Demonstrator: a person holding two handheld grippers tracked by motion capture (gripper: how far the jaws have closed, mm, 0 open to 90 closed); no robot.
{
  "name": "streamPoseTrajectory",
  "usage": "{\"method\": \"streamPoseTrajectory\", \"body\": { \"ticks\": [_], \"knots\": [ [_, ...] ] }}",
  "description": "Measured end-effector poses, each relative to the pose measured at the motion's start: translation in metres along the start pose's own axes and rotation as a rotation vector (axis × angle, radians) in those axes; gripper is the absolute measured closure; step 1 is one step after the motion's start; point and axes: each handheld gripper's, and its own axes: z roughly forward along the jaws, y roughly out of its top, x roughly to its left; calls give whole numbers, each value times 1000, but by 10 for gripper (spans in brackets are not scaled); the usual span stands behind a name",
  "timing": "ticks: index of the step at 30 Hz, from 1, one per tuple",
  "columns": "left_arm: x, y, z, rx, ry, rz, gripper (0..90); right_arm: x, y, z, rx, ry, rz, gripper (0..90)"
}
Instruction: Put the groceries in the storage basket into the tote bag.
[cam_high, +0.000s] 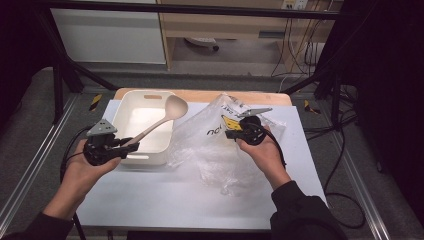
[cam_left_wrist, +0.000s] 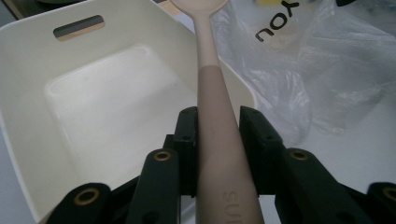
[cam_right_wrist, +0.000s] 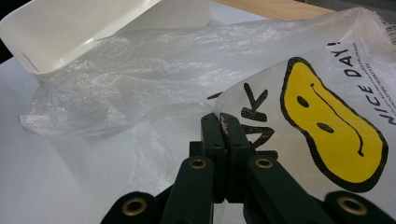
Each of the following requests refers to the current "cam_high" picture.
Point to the person's right hand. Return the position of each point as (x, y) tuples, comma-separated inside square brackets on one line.
[(266, 156)]

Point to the white plastic bin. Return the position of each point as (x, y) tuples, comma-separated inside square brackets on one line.
[(146, 116)]

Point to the clear printed plastic bag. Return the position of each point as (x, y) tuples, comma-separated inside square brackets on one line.
[(206, 156)]

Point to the black curtain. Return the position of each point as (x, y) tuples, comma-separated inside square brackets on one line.
[(16, 60), (390, 83)]

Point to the aluminium rail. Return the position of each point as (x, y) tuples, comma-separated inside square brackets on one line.
[(361, 186), (36, 155)]

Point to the black horizontal frame bar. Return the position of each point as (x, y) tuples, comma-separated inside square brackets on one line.
[(186, 9)]

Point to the white wall socket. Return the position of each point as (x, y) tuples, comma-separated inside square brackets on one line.
[(295, 4)]

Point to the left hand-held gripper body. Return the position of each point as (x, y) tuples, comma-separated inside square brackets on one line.
[(100, 150)]

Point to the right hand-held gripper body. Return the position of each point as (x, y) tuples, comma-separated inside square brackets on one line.
[(251, 131)]

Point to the white cabinet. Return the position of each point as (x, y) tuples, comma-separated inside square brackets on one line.
[(110, 33)]

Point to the black metal stand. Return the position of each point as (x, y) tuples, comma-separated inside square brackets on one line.
[(58, 86), (336, 100)]

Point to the wooden table board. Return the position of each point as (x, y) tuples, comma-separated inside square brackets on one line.
[(200, 95)]

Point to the beige serving spoon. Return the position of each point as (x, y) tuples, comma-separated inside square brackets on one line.
[(175, 107)]

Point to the wooden desk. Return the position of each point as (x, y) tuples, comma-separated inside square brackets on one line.
[(213, 25)]

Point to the office chair base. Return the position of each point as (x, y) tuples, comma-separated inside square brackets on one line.
[(201, 41)]

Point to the person's left hand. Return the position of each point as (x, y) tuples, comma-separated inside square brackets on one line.
[(78, 176)]

